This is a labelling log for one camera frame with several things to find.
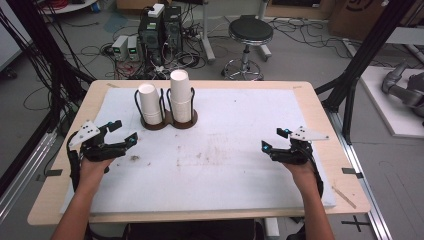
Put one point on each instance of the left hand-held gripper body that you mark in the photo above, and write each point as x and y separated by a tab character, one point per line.
96	150

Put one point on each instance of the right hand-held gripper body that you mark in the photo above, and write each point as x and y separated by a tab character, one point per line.
295	154

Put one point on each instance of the short stack of white cups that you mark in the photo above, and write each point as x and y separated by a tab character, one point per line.
150	103

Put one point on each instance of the tall stack of white cups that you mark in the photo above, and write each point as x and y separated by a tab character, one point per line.
181	96

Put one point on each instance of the person's right hand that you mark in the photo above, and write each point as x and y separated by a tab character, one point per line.
303	175

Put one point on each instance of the person's left hand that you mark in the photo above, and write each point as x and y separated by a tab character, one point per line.
93	173

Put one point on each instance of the black tape strip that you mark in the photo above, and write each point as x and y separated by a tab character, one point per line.
351	171
54	172

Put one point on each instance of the white foam mat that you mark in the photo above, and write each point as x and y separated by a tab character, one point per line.
213	180

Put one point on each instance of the thin wooden stick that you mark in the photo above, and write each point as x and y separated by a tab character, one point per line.
343	196

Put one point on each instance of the grey power supply unit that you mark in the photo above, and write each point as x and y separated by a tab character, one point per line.
119	46
133	48

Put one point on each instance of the black tape cross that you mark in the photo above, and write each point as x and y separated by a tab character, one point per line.
356	223

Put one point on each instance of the black computer tower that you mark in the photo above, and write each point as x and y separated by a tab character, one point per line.
160	36

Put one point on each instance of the white floor board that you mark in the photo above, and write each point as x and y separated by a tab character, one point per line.
390	116

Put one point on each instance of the black round stool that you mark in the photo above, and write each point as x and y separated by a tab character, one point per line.
250	30

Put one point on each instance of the person's dark clothing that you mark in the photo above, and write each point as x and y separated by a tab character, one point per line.
193	230

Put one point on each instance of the white desk leg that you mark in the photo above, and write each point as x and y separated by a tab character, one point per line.
208	40

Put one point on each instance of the white power strip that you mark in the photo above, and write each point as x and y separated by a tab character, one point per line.
156	10

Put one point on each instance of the brown cardboard box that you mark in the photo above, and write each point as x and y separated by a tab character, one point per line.
353	16

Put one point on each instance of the aluminium floor rail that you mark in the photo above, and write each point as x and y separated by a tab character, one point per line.
20	186
363	186

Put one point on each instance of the black metal frame stand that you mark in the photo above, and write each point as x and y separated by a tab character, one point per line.
363	53
50	60

